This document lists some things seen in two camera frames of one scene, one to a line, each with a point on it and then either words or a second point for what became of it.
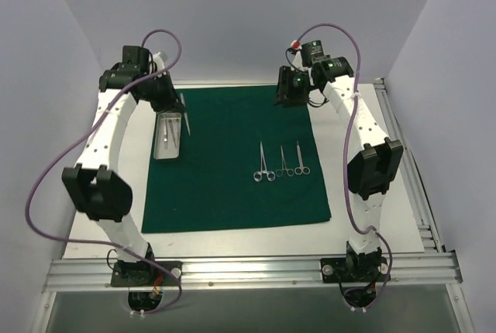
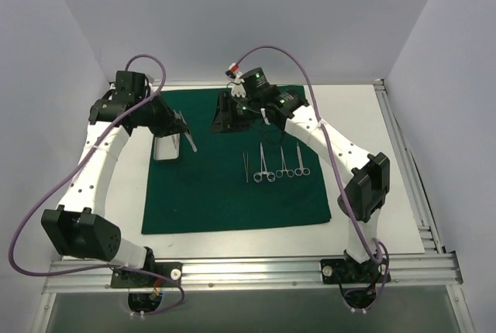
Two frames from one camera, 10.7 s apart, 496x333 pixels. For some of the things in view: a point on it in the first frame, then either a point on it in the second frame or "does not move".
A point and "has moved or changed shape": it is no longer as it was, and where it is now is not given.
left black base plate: x=142 y=274 does not move
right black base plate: x=354 y=269 does not move
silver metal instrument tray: x=167 y=135 does not move
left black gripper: x=169 y=101 -> x=175 y=123
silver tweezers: x=186 y=119 -> x=246 y=165
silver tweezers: x=165 y=128 has moved or changed shape
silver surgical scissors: x=301 y=169 does not move
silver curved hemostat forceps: x=270 y=174 does not move
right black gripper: x=291 y=101 -> x=223 y=112
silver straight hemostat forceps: x=290 y=172 does not move
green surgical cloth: x=243 y=161 does not move
